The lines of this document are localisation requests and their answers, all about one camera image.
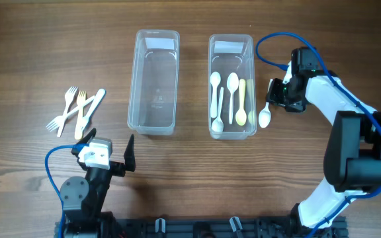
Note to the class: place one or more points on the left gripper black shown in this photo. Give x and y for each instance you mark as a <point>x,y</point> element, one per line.
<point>119,168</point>

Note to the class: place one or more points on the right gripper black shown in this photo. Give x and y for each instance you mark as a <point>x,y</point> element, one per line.
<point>272,94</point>

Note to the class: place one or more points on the white spoon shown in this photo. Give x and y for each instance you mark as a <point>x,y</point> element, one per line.
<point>215,80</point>
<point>218,125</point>
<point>265,116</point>
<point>232,85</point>

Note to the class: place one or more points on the yellow plastic spoon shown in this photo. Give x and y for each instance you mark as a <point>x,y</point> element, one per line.
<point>241,115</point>

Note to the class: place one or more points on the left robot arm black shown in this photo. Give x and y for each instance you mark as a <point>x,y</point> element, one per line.
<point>83,197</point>

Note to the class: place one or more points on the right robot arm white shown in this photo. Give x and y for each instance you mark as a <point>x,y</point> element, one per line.
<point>352,160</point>

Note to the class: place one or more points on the clear container, left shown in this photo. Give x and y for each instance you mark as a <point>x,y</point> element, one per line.
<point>154,85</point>

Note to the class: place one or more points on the clear container, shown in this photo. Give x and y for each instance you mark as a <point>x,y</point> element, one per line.
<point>233,53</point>
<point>154,85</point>

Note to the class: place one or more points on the clear container, right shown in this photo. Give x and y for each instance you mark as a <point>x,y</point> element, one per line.
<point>233,53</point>

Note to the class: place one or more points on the white fork, crossing diagonal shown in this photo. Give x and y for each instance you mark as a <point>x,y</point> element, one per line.
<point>54,124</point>

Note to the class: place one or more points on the yellow plastic fork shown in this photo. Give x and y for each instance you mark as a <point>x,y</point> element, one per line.
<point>81,98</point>

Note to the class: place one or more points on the white fork, leftmost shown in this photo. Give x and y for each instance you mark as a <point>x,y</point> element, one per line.
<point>69,97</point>

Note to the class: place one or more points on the white fork, rounded handle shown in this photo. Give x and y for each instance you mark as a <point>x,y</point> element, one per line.
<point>95,103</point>

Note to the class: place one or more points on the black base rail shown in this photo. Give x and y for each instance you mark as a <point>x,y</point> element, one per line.
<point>262,227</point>

